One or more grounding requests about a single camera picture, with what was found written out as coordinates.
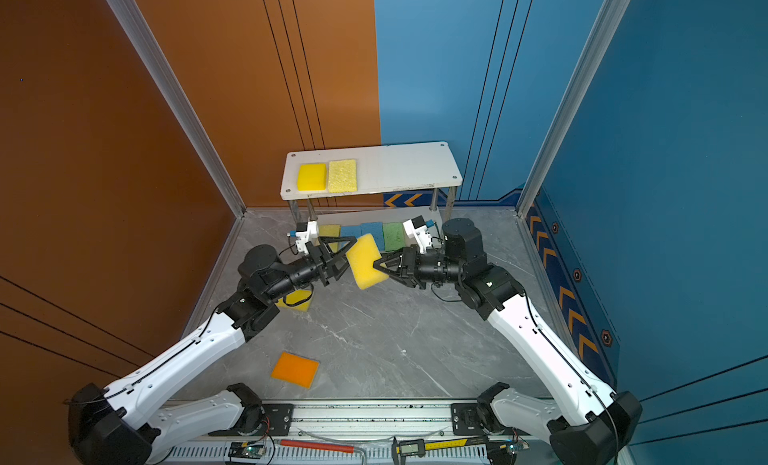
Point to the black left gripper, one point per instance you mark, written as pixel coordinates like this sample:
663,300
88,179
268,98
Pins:
320,269

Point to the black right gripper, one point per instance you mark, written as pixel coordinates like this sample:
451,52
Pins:
410,264

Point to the blue cellulose sponge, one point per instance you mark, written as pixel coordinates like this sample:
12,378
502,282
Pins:
351,231
375,229

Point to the yellow cellulose sponge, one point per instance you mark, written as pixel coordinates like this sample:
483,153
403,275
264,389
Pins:
330,230
342,176

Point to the green cellulose sponge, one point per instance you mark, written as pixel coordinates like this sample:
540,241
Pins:
394,236

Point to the small yellow foam sponge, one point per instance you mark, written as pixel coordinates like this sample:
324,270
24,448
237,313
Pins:
299,300

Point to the thick yellow foam sponge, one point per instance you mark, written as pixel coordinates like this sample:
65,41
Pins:
312,178

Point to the orange foam sponge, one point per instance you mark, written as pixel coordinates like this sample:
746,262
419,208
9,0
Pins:
295,369

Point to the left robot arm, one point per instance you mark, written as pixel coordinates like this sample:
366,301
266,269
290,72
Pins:
129,422

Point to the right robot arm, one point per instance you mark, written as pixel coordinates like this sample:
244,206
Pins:
585,421

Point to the white two-tier shelf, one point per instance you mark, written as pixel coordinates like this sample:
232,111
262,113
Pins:
412,180

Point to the digital caliper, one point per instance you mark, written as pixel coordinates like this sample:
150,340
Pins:
401,450

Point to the left circuit board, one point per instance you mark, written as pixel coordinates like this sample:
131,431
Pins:
246,452

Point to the circuit board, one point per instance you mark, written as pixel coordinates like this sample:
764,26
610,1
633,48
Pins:
514,447
246,452

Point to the right circuit board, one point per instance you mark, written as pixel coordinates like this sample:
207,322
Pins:
514,447

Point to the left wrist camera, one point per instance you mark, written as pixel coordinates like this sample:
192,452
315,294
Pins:
304,237

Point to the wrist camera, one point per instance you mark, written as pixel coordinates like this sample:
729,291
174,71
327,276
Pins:
304,237
417,229

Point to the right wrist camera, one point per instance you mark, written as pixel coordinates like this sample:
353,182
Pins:
417,229

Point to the aluminium front rail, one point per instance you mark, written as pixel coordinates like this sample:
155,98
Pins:
371,425

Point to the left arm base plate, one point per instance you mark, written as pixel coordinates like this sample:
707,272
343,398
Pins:
279,418

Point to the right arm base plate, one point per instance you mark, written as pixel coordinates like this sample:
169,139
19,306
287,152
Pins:
470,419

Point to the red-handled tool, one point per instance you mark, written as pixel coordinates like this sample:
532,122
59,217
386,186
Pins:
346,449

